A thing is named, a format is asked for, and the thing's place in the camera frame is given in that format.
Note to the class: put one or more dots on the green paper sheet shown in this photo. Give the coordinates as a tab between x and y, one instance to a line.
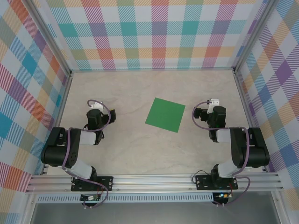
165	115

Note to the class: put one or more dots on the aluminium frame post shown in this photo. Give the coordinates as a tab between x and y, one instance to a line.
29	210
54	39
251	35
280	207

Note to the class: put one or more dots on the aluminium frame bar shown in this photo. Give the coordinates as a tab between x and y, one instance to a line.
151	70
243	98
58	121

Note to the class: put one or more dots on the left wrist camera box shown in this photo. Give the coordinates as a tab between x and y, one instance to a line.
96	106

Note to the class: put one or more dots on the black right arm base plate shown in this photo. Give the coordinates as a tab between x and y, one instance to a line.
202	184

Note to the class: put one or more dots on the aluminium mounting rail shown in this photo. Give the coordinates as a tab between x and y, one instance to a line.
151	183

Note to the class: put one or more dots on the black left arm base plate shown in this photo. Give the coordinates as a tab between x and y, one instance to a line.
106	184

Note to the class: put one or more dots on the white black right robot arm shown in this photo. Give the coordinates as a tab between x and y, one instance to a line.
257	149

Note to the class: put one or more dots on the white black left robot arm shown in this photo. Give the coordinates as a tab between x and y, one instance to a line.
56	149

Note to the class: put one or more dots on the grey metal panel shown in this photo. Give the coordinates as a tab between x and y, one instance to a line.
151	213

